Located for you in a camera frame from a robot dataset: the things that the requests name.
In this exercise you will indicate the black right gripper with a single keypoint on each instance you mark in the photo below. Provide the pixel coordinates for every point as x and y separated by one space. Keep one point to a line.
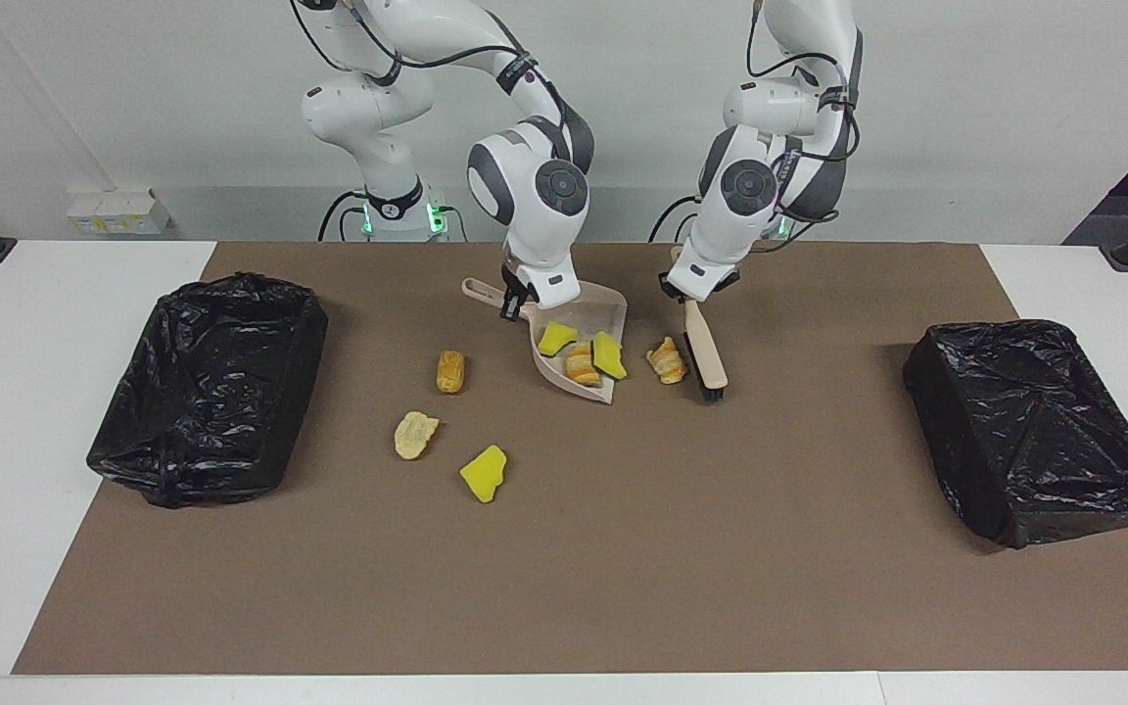
520 272

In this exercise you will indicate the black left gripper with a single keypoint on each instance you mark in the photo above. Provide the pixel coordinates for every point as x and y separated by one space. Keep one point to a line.
724 279

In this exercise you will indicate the small yellow sponge piece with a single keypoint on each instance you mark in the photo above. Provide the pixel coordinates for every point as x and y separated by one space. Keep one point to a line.
555 339

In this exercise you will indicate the pale toy bread piece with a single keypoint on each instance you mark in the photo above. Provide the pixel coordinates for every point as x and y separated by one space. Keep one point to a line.
667 361

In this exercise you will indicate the beige plastic dustpan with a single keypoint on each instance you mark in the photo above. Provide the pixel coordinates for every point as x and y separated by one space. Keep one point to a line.
549 370

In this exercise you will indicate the beige hand brush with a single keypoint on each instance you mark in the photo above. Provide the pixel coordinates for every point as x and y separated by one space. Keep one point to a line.
709 357

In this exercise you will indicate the yellow sponge with green back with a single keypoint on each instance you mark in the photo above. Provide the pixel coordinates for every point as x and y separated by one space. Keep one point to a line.
609 354

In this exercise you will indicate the orange striped toy croissant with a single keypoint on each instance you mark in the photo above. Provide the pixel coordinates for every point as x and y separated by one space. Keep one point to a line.
582 366

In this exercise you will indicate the pale yellow toy chip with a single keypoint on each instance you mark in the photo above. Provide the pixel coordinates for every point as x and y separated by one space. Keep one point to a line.
414 436

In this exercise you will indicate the yellow sponge chunk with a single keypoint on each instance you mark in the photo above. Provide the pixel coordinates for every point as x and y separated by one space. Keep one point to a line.
483 475

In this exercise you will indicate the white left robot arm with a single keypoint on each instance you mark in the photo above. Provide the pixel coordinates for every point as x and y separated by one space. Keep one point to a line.
745 186

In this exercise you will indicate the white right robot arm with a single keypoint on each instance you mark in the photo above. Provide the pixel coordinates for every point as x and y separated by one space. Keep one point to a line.
535 186

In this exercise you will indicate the bin with black bag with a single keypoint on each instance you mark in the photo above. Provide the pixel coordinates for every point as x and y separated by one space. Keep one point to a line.
1034 431
211 392

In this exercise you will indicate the brown toy bread loaf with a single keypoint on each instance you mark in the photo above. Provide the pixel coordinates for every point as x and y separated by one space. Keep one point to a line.
450 372

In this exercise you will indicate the brown table mat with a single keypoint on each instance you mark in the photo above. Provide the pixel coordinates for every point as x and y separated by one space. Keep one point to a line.
564 607

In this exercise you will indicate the white wall socket box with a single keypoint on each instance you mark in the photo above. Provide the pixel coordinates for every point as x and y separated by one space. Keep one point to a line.
118 212

